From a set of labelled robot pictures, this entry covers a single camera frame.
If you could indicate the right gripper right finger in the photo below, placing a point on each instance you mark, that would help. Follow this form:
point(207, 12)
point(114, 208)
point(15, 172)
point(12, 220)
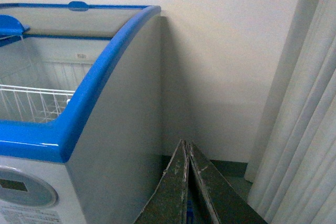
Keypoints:
point(219, 202)

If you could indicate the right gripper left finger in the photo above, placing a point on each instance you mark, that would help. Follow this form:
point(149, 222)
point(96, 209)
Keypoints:
point(168, 204)

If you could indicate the white vertical blinds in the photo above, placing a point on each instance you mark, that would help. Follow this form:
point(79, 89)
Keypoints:
point(295, 181)

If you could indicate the white blue chest freezer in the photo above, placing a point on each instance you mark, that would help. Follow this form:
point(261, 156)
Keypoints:
point(102, 155)

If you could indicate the oval temperature control panel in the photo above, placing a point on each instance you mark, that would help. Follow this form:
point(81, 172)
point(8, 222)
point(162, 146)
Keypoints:
point(26, 190)

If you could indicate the grey instruction sticker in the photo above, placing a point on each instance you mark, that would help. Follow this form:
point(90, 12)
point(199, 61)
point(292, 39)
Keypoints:
point(21, 214)

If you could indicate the white wire freezer basket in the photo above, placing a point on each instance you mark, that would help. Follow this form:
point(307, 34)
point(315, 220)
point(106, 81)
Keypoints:
point(40, 91)

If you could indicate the blue sliding lid handle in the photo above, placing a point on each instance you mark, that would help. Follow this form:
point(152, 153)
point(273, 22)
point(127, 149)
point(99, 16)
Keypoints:
point(12, 26)

